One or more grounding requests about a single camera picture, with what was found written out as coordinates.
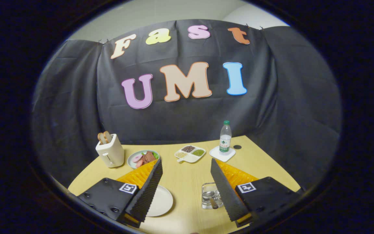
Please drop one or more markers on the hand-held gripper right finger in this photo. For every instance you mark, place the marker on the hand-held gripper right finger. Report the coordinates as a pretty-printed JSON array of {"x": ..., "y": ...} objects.
[{"x": 226, "y": 191}]

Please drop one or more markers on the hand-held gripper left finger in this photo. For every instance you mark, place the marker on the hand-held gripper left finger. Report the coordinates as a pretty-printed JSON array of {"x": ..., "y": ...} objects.
[{"x": 148, "y": 191}]

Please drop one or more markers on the large white round plate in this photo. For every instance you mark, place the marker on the large white round plate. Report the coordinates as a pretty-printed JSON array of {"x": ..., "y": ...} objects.
[{"x": 161, "y": 201}]

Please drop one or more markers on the clear acrylic cutlery rack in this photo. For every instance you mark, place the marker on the clear acrylic cutlery rack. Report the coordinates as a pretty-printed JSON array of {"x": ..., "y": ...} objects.
[{"x": 206, "y": 188}]

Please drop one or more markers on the pink ham slice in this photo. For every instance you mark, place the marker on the pink ham slice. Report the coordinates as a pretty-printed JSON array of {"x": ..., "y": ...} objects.
[
  {"x": 137, "y": 158},
  {"x": 139, "y": 164}
]

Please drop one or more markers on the pale green food plate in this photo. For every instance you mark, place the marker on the pale green food plate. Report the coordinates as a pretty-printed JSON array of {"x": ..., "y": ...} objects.
[{"x": 131, "y": 162}]

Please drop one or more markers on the brown cooked meat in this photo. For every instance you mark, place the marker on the brown cooked meat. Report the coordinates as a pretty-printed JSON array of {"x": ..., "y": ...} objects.
[{"x": 148, "y": 157}]

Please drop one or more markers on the white square coaster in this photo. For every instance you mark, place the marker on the white square coaster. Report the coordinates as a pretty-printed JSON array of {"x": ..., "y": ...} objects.
[{"x": 221, "y": 156}]

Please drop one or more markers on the green lettuce leaf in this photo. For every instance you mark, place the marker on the green lettuce leaf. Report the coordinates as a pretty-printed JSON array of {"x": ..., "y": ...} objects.
[{"x": 155, "y": 154}]

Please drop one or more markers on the small black round disc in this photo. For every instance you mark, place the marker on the small black round disc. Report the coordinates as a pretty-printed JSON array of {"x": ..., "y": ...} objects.
[{"x": 237, "y": 147}]

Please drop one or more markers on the white divided dish with beans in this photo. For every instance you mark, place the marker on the white divided dish with beans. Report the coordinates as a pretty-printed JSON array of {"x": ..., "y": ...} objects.
[{"x": 192, "y": 158}]

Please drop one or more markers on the clear water bottle green cap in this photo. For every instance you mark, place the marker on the clear water bottle green cap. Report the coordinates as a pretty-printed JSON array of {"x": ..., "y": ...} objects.
[{"x": 225, "y": 139}]

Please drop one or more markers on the cream toaster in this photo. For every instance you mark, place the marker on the cream toaster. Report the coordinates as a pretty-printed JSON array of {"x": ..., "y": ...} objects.
[{"x": 110, "y": 154}]

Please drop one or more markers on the toast slice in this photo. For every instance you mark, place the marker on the toast slice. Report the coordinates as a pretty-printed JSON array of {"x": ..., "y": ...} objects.
[
  {"x": 101, "y": 138},
  {"x": 107, "y": 136}
]

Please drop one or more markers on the black backdrop cloth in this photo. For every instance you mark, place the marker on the black backdrop cloth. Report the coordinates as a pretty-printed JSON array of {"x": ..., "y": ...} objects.
[{"x": 76, "y": 97}]

